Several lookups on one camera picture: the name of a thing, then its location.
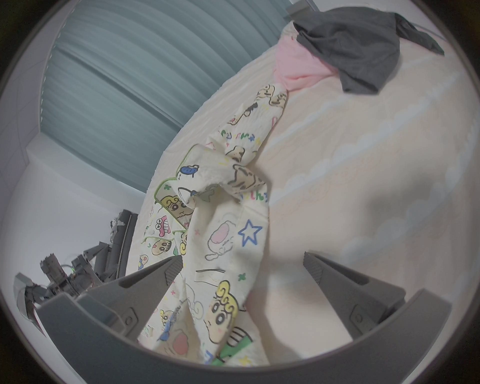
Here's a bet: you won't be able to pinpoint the bed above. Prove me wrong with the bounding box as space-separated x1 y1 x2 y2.
125 0 478 366

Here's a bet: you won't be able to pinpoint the pink garment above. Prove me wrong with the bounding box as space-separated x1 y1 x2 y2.
274 35 338 91

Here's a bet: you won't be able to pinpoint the blue-green curtain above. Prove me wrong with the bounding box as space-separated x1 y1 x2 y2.
39 49 184 194
52 0 291 130

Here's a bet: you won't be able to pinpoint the black chest of drawers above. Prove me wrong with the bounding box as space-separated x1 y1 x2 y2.
110 210 139 280

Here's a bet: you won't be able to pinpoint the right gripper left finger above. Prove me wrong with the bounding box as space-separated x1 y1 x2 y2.
77 256 185 341

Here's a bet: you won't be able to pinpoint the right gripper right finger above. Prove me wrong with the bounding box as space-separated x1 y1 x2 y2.
303 251 407 341

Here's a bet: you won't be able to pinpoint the white printed pyjama top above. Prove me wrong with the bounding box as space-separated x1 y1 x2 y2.
137 83 289 366

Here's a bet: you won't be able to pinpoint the black garment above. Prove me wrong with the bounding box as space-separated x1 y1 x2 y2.
293 7 445 94

